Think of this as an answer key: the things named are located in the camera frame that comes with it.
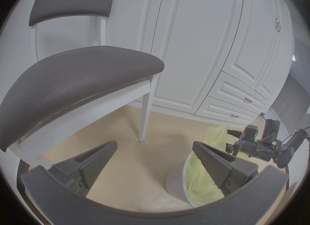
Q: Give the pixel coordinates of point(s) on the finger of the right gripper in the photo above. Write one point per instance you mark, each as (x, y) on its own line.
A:
(230, 147)
(235, 133)

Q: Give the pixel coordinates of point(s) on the white chair grey seat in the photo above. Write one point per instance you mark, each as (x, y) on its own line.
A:
(72, 78)

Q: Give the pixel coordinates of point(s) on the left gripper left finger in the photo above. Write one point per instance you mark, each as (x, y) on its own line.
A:
(89, 168)

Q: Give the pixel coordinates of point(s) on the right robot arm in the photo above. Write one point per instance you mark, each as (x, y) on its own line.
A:
(285, 150)

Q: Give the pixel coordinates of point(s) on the white trash bin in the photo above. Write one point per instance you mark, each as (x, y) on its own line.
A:
(175, 183)

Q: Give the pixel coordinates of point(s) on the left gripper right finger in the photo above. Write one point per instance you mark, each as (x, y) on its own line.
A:
(222, 170)

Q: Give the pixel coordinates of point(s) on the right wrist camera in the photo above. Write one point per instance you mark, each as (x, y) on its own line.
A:
(250, 132)

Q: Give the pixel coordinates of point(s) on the yellow plastic bag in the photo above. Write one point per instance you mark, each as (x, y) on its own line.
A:
(196, 185)

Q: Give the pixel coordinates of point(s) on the white wardrobe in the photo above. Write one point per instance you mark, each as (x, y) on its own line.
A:
(193, 37)

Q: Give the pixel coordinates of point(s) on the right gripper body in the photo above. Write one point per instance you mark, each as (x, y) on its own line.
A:
(247, 149)

